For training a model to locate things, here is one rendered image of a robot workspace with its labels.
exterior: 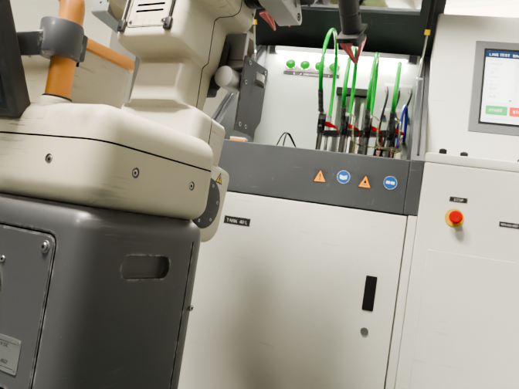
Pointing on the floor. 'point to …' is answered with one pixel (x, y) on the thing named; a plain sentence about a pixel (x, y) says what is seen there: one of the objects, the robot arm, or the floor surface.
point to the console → (463, 233)
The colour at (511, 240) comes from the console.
